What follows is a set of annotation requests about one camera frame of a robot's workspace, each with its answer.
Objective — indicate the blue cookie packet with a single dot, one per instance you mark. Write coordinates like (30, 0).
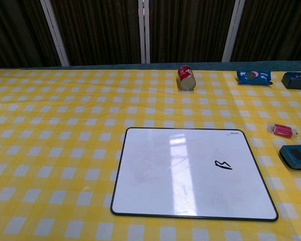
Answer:
(253, 77)

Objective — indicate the red snack can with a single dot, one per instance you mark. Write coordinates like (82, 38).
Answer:
(186, 78)

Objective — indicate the dark blue box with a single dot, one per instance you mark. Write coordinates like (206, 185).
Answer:
(297, 80)

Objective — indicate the yellow white checkered tablecloth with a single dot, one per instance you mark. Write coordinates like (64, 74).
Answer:
(52, 150)

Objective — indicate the pink wrapped candy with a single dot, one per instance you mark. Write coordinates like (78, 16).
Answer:
(282, 129)

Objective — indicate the blue whiteboard eraser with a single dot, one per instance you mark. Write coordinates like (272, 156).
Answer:
(296, 157)

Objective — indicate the white frame post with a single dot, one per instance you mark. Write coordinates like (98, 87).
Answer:
(55, 32)
(143, 31)
(232, 30)

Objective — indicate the dark pleated curtain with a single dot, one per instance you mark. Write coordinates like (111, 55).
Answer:
(100, 30)

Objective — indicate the white dry-erase board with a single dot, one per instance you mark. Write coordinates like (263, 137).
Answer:
(165, 175)

